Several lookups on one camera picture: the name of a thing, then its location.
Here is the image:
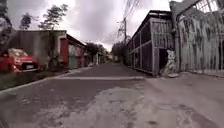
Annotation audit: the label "red and green building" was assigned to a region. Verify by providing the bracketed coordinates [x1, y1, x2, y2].
[59, 33, 88, 70]

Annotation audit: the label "red car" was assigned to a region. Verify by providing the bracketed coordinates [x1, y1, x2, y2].
[0, 47, 42, 74]

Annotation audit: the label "grey concrete building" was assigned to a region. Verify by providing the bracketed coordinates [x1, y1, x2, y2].
[8, 29, 68, 69]

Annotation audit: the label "grey asphalt road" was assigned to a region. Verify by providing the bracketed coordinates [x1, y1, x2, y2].
[0, 62, 224, 128]

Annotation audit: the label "weathered metal gate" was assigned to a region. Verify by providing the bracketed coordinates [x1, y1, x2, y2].
[169, 0, 224, 76]

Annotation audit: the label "overhead wires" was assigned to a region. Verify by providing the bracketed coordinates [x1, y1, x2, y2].
[116, 0, 143, 38]

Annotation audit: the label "dark panelled fence building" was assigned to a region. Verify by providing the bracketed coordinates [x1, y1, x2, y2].
[125, 9, 176, 77]

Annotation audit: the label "grass verge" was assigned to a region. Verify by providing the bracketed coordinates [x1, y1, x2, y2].
[0, 68, 81, 92]

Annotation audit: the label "utility pole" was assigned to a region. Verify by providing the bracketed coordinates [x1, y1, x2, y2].
[117, 17, 129, 48]

